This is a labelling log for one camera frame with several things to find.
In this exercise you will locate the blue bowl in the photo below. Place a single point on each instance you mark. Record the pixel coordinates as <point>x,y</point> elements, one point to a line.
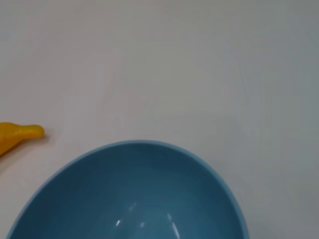
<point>129,196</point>

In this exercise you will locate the yellow banana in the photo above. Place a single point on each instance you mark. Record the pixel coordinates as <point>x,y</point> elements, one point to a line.
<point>17,134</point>

